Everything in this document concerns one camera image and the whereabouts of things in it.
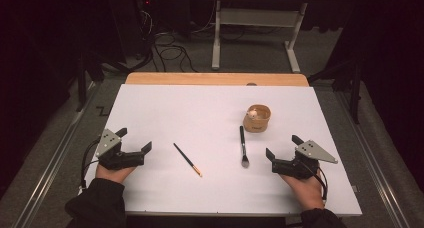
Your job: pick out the small white figurine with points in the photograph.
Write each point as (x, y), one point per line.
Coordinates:
(252, 114)

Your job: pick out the thin black orange-tipped brush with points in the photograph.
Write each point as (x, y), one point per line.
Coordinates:
(186, 159)

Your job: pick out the wooden table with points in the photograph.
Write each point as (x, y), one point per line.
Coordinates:
(216, 78)

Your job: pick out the dark equipment with red light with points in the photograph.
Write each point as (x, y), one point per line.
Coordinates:
(133, 28)

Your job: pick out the person's left hand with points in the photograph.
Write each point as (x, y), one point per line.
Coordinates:
(113, 175)

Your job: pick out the white-framed desk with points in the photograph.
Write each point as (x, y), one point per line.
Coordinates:
(256, 17)

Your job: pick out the black makeup brush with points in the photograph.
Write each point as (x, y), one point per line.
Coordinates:
(242, 141)

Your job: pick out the white table mat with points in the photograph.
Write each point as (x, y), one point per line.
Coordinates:
(160, 104)

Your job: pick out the small grey table clip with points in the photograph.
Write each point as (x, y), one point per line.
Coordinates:
(355, 188)

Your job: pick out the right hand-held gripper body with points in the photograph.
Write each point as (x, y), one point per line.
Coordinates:
(300, 166)

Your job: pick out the metal floor rail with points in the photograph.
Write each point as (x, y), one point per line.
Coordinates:
(373, 161)
(50, 168)

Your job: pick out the person's right hand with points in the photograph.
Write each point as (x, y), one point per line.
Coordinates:
(310, 191)

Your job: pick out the round wooden brush holder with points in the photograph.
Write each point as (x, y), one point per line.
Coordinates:
(256, 124)

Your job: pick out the black metal stand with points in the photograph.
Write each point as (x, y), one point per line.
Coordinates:
(356, 94)
(81, 84)

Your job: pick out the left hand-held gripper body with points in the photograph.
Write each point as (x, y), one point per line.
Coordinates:
(110, 154)

